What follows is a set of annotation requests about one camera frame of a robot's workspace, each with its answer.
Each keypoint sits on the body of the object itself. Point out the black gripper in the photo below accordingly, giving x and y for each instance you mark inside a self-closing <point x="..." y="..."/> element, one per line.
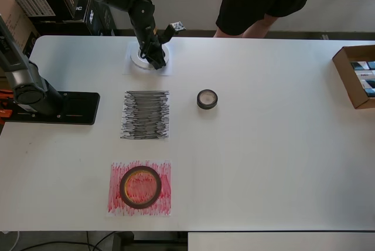
<point x="149" y="44"/>

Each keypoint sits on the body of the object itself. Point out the white tape roll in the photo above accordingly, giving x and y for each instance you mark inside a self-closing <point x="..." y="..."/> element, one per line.
<point x="134" y="60"/>

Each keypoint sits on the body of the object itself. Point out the black tape roll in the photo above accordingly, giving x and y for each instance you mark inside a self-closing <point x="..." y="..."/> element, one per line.
<point x="207" y="107"/>

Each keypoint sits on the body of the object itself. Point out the red tape roll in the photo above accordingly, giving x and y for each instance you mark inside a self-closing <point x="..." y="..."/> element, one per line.
<point x="122" y="188"/>

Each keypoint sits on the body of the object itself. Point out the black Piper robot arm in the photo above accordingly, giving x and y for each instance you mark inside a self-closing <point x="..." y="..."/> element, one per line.
<point x="29" y="92"/>

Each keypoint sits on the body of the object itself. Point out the blank white paper sheet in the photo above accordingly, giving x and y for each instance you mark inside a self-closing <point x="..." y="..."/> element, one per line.
<point x="129" y="70"/>

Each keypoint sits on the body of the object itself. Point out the black scribbled paper sheet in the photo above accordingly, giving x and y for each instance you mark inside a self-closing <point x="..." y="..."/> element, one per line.
<point x="146" y="128"/>

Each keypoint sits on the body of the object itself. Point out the plain black carton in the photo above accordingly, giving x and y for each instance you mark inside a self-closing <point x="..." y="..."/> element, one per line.
<point x="101" y="19"/>

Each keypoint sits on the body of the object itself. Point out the black carton white lettering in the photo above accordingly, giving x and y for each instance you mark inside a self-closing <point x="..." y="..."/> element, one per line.
<point x="79" y="7"/>

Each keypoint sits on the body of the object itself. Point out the tall GX760A cardboard box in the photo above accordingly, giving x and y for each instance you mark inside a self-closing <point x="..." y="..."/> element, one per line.
<point x="27" y="28"/>

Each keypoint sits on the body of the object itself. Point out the black carton white label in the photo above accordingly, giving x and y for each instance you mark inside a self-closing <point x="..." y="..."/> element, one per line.
<point x="35" y="6"/>

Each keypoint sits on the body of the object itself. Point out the red scribbled paper sheet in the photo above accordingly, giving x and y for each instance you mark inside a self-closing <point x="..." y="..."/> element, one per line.
<point x="165" y="201"/>

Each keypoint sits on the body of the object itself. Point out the orange clamp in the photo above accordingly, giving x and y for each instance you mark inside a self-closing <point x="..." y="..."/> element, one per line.
<point x="4" y="113"/>

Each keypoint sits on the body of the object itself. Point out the open cardboard tray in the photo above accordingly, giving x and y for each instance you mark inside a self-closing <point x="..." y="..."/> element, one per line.
<point x="350" y="84"/>

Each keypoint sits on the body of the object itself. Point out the small black white box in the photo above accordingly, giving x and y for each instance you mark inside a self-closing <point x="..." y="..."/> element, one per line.
<point x="370" y="92"/>
<point x="372" y="65"/>
<point x="359" y="65"/>
<point x="368" y="84"/>

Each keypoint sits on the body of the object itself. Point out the small white lettered box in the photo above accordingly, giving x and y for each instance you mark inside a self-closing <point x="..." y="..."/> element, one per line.
<point x="364" y="74"/>

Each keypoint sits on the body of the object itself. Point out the wrist camera board with bracket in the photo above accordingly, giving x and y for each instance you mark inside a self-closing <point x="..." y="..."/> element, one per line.
<point x="177" y="26"/>

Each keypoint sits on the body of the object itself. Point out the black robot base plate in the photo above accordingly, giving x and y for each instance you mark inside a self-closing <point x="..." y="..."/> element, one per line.
<point x="82" y="110"/>

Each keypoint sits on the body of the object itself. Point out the black table frame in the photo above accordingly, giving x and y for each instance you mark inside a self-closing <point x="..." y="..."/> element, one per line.
<point x="123" y="242"/>

